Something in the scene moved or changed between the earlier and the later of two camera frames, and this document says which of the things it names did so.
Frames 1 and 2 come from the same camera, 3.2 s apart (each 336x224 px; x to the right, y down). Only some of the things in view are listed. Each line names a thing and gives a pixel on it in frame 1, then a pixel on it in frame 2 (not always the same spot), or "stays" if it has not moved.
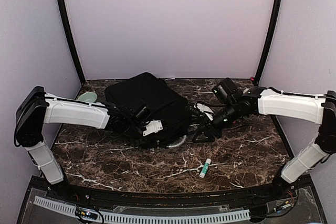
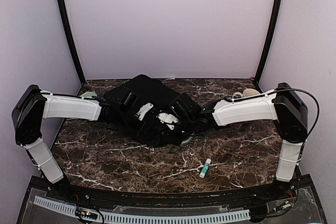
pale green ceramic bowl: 88,96 stays
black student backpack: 148,99 stays
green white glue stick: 205,168 stays
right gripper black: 204,129 -> 170,123
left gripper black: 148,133 -> 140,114
